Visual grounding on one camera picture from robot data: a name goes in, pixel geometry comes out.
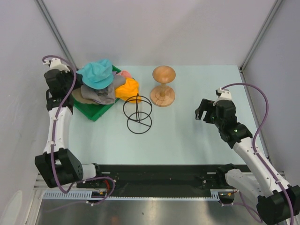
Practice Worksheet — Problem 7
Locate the light blue bucket hat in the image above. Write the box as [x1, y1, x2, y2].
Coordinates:
[77, 59, 114, 90]

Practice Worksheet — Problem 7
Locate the grey bucket hat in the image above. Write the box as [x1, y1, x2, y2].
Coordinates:
[81, 75, 126, 105]

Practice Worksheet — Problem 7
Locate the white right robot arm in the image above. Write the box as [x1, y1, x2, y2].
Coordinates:
[195, 99, 300, 225]

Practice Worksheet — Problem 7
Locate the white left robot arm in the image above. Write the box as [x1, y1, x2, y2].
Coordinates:
[35, 69, 104, 188]

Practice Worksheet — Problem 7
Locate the tan brimmed hat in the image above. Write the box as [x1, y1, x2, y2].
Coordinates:
[72, 88, 96, 105]

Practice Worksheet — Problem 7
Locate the wooden hat stand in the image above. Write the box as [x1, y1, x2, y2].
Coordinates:
[150, 66, 176, 107]

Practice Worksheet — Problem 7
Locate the green plastic tray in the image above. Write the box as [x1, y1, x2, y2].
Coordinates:
[73, 65, 120, 121]

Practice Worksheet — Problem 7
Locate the pink hat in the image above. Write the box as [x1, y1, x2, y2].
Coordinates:
[116, 70, 132, 78]

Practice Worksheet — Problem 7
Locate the orange hat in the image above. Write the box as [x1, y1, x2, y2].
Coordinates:
[115, 78, 139, 101]

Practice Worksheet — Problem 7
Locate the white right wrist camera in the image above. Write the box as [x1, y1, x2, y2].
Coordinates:
[215, 88, 232, 103]

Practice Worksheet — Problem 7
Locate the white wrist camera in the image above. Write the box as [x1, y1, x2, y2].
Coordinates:
[43, 58, 70, 72]
[215, 88, 232, 103]

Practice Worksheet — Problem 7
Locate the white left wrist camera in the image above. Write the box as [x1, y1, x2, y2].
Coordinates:
[43, 58, 70, 72]

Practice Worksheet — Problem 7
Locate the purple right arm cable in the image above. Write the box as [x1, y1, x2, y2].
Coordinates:
[220, 83, 295, 225]

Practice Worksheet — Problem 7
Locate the black wire hat stand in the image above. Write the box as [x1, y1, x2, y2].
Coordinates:
[122, 93, 153, 135]

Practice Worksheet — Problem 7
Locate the white slotted cable duct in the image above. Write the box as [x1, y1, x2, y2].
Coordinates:
[43, 189, 234, 202]

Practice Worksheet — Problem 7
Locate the aluminium frame post left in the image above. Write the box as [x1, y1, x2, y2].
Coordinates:
[34, 0, 77, 67]

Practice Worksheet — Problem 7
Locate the aluminium frame post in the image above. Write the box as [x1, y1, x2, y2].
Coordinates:
[240, 0, 285, 73]
[34, 0, 77, 67]

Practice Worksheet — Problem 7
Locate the aluminium frame post right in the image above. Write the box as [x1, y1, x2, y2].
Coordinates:
[240, 0, 285, 73]

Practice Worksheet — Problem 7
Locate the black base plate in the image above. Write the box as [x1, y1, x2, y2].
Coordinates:
[76, 164, 253, 198]

